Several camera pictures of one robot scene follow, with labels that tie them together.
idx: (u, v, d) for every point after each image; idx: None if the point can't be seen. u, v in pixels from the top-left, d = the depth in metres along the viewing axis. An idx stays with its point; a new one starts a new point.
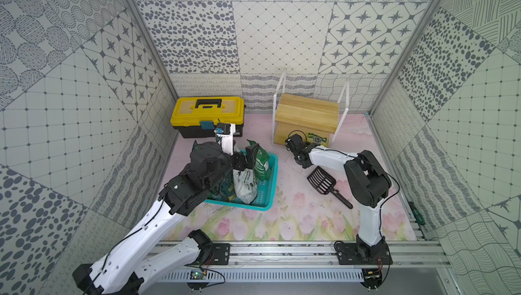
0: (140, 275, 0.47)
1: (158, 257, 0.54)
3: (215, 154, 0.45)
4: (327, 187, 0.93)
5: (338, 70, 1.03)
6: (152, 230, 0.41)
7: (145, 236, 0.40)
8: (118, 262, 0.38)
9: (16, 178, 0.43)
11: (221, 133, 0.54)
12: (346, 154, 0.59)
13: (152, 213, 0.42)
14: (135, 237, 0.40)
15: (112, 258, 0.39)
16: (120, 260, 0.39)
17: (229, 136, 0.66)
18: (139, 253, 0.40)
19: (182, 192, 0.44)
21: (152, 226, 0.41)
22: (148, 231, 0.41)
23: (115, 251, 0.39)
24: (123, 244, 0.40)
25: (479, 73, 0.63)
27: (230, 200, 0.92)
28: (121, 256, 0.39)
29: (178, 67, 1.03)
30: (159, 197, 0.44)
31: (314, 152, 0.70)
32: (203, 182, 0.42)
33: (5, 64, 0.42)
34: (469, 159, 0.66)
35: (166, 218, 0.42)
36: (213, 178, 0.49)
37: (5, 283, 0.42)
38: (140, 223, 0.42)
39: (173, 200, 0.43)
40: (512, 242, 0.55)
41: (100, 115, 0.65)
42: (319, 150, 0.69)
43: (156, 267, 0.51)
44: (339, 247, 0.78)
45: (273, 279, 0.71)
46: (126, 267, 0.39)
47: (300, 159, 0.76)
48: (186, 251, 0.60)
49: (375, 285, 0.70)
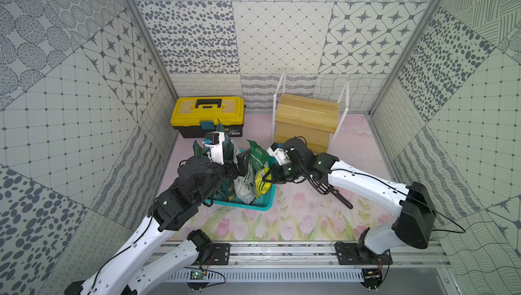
0: (133, 287, 0.47)
1: (152, 265, 0.53)
3: (203, 169, 0.44)
4: (327, 188, 0.93)
5: (338, 70, 1.03)
6: (142, 247, 0.41)
7: (135, 253, 0.40)
8: (108, 280, 0.39)
9: (16, 178, 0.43)
11: (209, 144, 0.60)
12: (391, 186, 0.47)
13: (142, 230, 0.42)
14: (124, 255, 0.40)
15: (102, 275, 0.39)
16: (110, 278, 0.39)
17: (218, 147, 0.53)
18: (129, 270, 0.40)
19: (171, 207, 0.43)
21: (141, 244, 0.41)
22: (137, 249, 0.41)
23: (104, 270, 0.40)
24: (112, 262, 0.40)
25: (479, 73, 0.63)
27: (230, 199, 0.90)
28: (111, 274, 0.39)
29: (178, 67, 1.03)
30: (148, 213, 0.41)
31: (339, 173, 0.53)
32: (193, 197, 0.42)
33: (5, 64, 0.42)
34: (469, 158, 0.66)
35: (155, 235, 0.41)
36: (203, 192, 0.48)
37: (5, 283, 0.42)
38: (129, 240, 0.42)
39: (162, 215, 0.43)
40: (512, 242, 0.55)
41: (100, 115, 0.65)
42: (346, 173, 0.52)
43: (150, 276, 0.51)
44: (339, 247, 0.78)
45: (274, 279, 0.71)
46: (117, 284, 0.39)
47: (313, 178, 0.58)
48: (182, 255, 0.59)
49: (376, 285, 0.70)
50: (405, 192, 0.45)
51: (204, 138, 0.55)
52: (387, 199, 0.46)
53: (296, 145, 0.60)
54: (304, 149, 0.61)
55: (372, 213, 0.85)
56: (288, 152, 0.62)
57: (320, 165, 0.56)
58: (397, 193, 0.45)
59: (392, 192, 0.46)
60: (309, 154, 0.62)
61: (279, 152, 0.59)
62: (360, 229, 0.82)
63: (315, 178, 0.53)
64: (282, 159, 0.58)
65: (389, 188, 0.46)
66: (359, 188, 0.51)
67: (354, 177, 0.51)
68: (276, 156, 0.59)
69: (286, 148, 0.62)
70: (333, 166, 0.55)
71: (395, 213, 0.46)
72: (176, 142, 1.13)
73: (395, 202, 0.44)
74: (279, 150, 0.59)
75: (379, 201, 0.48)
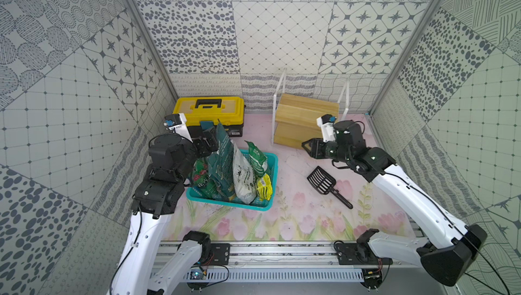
0: (158, 287, 0.46)
1: (166, 268, 0.52)
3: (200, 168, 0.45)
4: (327, 188, 0.93)
5: (338, 70, 1.03)
6: (144, 241, 0.38)
7: (141, 251, 0.37)
8: (127, 287, 0.36)
9: (16, 178, 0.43)
11: (172, 125, 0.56)
12: (450, 219, 0.41)
13: (136, 229, 0.39)
14: (130, 258, 0.37)
15: (117, 288, 0.36)
16: (128, 283, 0.36)
17: (182, 126, 0.63)
18: (144, 268, 0.38)
19: (155, 193, 0.41)
21: (143, 239, 0.38)
22: (142, 245, 0.38)
23: (117, 282, 0.36)
24: (122, 271, 0.36)
25: (479, 73, 0.64)
27: (230, 199, 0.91)
28: (127, 281, 0.36)
29: (178, 67, 1.03)
30: (134, 209, 0.40)
31: (391, 180, 0.47)
32: (175, 174, 0.45)
33: (5, 64, 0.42)
34: (469, 158, 0.66)
35: (152, 226, 0.39)
36: (182, 169, 0.47)
37: (5, 283, 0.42)
38: (127, 244, 0.38)
39: (149, 206, 0.40)
40: (512, 242, 0.55)
41: (100, 115, 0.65)
42: (401, 182, 0.46)
43: (169, 275, 0.50)
44: (339, 247, 0.78)
45: (274, 279, 0.71)
46: (138, 287, 0.37)
47: (358, 169, 0.51)
48: (188, 251, 0.60)
49: (375, 285, 0.70)
50: (464, 232, 0.40)
51: (165, 120, 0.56)
52: (436, 228, 0.41)
53: (350, 128, 0.52)
54: (358, 138, 0.54)
55: (372, 213, 0.85)
56: (340, 133, 0.55)
57: (373, 160, 0.50)
58: (453, 228, 0.40)
59: (447, 225, 0.40)
60: (361, 146, 0.55)
61: (327, 128, 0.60)
62: (360, 229, 0.82)
63: (363, 172, 0.51)
64: (329, 135, 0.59)
65: (445, 220, 0.41)
66: (409, 207, 0.45)
67: (408, 191, 0.45)
68: (323, 131, 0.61)
69: (339, 129, 0.55)
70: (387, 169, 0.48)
71: (438, 245, 0.41)
72: None
73: (446, 236, 0.39)
74: (329, 125, 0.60)
75: (424, 224, 0.43)
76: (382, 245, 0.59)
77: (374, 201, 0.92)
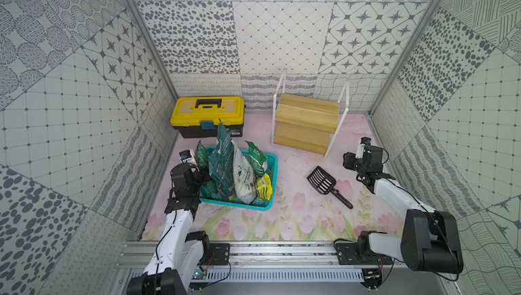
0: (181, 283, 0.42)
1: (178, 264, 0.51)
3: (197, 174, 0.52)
4: (327, 188, 0.93)
5: (338, 70, 1.03)
6: (180, 222, 0.53)
7: (178, 227, 0.51)
8: (169, 249, 0.46)
9: (16, 178, 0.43)
11: (186, 157, 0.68)
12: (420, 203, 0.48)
13: (171, 220, 0.53)
14: (169, 234, 0.49)
15: (159, 253, 0.45)
16: (169, 247, 0.46)
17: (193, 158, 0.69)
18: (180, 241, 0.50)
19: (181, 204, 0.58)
21: (178, 222, 0.52)
22: (178, 225, 0.52)
23: (159, 251, 0.45)
24: (162, 244, 0.47)
25: (479, 73, 0.63)
27: (230, 200, 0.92)
28: (167, 245, 0.46)
29: (178, 67, 1.03)
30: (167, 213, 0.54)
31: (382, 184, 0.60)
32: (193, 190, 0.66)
33: (5, 64, 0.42)
34: (469, 158, 0.66)
35: (186, 213, 0.56)
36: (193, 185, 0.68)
37: (5, 283, 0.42)
38: (164, 231, 0.50)
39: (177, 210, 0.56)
40: (512, 242, 0.55)
41: (100, 115, 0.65)
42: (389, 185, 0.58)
43: (183, 271, 0.50)
44: (339, 247, 0.78)
45: (274, 279, 0.71)
46: (177, 251, 0.47)
47: (364, 180, 0.67)
48: (192, 249, 0.60)
49: (375, 285, 0.70)
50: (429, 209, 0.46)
51: (181, 154, 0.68)
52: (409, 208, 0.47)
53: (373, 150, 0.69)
54: (376, 161, 0.69)
55: (372, 213, 0.85)
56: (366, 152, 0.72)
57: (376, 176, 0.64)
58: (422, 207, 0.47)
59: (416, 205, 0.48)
60: (377, 166, 0.70)
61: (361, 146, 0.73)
62: (360, 229, 0.82)
63: (365, 183, 0.67)
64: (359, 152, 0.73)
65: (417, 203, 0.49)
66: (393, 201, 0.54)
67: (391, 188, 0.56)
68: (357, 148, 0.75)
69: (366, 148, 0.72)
70: (387, 178, 0.62)
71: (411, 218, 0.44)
72: (176, 142, 1.13)
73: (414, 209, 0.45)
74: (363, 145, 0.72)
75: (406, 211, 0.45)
76: (379, 238, 0.60)
77: (374, 201, 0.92)
